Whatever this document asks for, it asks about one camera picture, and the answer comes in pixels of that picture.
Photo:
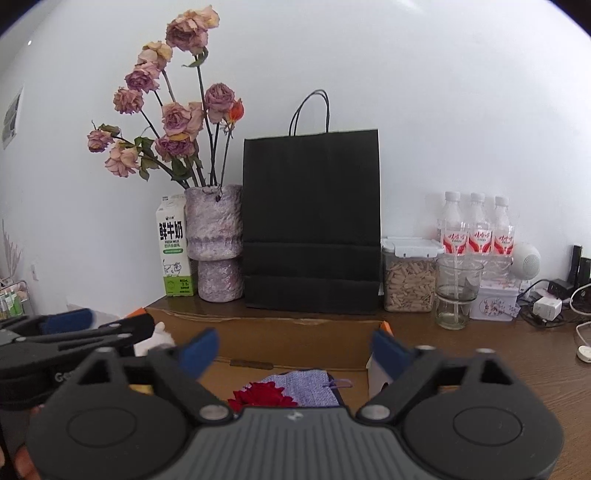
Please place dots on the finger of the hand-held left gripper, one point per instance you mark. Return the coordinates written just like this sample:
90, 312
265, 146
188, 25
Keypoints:
124, 330
64, 321

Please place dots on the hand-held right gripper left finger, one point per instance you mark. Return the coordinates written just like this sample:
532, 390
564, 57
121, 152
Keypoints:
201, 353

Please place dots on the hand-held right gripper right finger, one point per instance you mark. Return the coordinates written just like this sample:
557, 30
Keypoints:
390, 357

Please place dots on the white plush toy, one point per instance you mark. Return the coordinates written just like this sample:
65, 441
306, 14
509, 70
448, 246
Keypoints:
159, 339

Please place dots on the cardboard box with orange edge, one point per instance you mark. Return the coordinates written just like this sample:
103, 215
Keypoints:
286, 337

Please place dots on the clear container of seeds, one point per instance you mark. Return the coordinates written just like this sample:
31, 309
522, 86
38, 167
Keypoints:
408, 284

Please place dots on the person's left hand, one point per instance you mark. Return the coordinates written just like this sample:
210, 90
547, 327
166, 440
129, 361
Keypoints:
25, 464

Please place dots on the clear desk organizer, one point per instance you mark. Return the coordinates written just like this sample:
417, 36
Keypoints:
11, 300

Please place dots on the red cloth flower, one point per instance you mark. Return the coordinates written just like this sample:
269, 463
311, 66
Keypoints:
263, 394

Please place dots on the lilac knit pouch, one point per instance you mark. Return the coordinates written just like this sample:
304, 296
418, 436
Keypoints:
309, 387

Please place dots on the dried pale plant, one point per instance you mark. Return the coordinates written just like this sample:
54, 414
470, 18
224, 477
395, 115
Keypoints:
10, 251

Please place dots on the clear glass cup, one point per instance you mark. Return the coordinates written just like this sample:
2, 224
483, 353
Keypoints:
457, 300

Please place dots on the white green milk carton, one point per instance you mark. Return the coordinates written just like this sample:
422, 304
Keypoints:
173, 254

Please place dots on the white floral tin box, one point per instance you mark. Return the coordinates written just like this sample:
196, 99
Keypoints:
494, 304

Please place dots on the purple textured vase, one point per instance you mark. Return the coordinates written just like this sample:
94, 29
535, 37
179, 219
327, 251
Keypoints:
214, 235

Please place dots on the white round speaker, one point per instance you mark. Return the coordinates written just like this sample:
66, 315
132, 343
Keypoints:
526, 263

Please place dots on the white charger plug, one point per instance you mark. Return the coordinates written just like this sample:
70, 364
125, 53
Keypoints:
548, 308

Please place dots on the black paper bag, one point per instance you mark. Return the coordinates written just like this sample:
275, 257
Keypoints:
311, 207

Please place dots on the black power adapter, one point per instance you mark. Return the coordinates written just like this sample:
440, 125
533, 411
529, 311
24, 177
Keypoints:
559, 287

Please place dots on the black rectangular device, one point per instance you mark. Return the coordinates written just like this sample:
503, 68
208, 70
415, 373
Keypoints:
582, 265

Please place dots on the dried pink rose bouquet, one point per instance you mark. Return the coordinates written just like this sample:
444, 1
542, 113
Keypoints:
178, 122

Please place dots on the white wall socket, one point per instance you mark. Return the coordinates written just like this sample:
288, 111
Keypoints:
33, 272

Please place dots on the wall poster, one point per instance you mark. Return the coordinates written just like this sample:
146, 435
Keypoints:
11, 117

